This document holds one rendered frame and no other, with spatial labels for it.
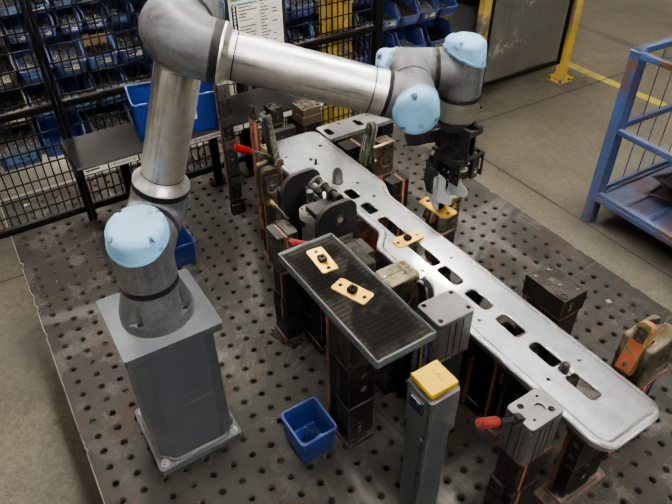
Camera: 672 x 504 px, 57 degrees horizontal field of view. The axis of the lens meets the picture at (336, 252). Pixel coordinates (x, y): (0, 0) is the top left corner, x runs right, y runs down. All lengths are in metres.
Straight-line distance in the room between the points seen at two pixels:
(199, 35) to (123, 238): 0.41
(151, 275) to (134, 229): 0.09
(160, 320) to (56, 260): 1.02
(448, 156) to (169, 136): 0.52
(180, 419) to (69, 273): 0.87
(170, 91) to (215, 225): 1.14
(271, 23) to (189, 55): 1.40
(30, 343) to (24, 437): 0.51
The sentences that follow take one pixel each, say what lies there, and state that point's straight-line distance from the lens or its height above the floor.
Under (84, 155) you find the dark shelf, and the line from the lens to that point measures 2.11.
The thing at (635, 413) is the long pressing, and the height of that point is 1.00.
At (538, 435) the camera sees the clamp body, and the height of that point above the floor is 1.03.
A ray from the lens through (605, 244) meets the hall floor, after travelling 3.51.
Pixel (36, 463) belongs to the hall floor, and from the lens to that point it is 2.62.
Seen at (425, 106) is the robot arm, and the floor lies 1.58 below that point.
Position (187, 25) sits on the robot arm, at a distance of 0.99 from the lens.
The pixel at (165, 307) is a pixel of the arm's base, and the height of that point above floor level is 1.16.
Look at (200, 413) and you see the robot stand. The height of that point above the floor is 0.84.
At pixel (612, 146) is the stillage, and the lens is 3.39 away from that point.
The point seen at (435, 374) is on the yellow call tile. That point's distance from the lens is 1.12.
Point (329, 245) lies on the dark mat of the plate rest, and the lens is 1.37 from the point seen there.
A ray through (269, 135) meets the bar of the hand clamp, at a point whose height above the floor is 1.16.
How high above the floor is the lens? 2.01
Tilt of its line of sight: 39 degrees down
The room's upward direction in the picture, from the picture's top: 1 degrees counter-clockwise
